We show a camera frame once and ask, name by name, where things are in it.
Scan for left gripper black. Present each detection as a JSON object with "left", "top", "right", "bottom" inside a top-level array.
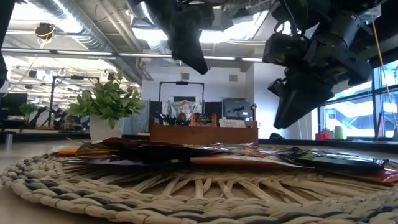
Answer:
[{"left": 144, "top": 0, "right": 215, "bottom": 75}]

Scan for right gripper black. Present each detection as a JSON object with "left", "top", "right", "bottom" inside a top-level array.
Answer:
[{"left": 267, "top": 11, "right": 374, "bottom": 130}]

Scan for white orange Tazo tea packet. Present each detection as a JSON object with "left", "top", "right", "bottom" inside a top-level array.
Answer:
[
  {"left": 189, "top": 154, "right": 312, "bottom": 170},
  {"left": 219, "top": 119, "right": 246, "bottom": 128}
]

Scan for orange green tea packet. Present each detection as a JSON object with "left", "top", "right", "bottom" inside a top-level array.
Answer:
[{"left": 190, "top": 113, "right": 218, "bottom": 128}]

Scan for dark brown tea packet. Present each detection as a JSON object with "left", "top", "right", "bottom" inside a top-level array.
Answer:
[{"left": 74, "top": 137, "right": 218, "bottom": 156}]

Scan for red tea packet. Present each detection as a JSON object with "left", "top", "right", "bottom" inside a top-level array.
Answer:
[{"left": 357, "top": 169, "right": 398, "bottom": 184}]

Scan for purple tea packet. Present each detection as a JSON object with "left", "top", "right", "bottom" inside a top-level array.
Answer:
[{"left": 62, "top": 157, "right": 175, "bottom": 167}]

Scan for plain orange tea packet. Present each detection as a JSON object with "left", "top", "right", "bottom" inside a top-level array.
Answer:
[{"left": 57, "top": 146, "right": 109, "bottom": 156}]

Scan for dark computer monitor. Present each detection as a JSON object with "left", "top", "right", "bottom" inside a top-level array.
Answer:
[{"left": 222, "top": 98, "right": 252, "bottom": 121}]

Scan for grey window roller blind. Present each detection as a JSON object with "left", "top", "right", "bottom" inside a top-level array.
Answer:
[{"left": 331, "top": 79, "right": 374, "bottom": 102}]

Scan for large black framed window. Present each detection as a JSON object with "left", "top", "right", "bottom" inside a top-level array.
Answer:
[{"left": 317, "top": 58, "right": 398, "bottom": 139}]

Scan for pale draped cloth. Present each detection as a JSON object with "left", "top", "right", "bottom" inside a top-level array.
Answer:
[{"left": 163, "top": 100, "right": 203, "bottom": 125}]

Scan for wooden divided organiser box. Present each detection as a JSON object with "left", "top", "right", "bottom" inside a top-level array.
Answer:
[{"left": 149, "top": 120, "right": 260, "bottom": 146}]

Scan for grey partition panel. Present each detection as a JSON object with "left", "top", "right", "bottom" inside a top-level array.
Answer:
[{"left": 123, "top": 100, "right": 150, "bottom": 135}]

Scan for green plant in white pot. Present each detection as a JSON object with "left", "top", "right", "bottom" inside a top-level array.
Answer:
[{"left": 67, "top": 70, "right": 146, "bottom": 142}]

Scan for long ceiling tube light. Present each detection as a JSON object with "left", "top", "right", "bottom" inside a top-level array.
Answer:
[{"left": 0, "top": 48, "right": 264, "bottom": 62}]

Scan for round woven straw placemat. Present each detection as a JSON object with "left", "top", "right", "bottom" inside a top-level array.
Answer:
[{"left": 0, "top": 143, "right": 398, "bottom": 224}]

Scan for background black robot arms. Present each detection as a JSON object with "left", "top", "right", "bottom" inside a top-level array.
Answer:
[{"left": 30, "top": 105, "right": 91, "bottom": 131}]

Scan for small distant green plant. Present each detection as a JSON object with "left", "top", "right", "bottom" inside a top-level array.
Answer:
[{"left": 19, "top": 102, "right": 39, "bottom": 118}]

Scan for black distant monitor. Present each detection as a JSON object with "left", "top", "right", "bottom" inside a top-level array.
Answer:
[{"left": 0, "top": 92, "right": 29, "bottom": 118}]

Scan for black camera gantry frame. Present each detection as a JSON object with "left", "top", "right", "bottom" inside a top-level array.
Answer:
[
  {"left": 158, "top": 80, "right": 206, "bottom": 110},
  {"left": 48, "top": 75, "right": 101, "bottom": 127}
]

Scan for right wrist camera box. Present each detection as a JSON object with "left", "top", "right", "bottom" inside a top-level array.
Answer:
[{"left": 262, "top": 32, "right": 310, "bottom": 67}]

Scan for yellow cord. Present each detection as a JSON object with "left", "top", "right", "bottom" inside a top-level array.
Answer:
[{"left": 369, "top": 11, "right": 398, "bottom": 131}]

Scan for silver ceiling duct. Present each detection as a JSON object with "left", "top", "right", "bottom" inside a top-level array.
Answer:
[{"left": 27, "top": 0, "right": 147, "bottom": 85}]

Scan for black ceiling device yellow cable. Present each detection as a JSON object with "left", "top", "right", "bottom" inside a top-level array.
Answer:
[{"left": 34, "top": 22, "right": 57, "bottom": 40}]

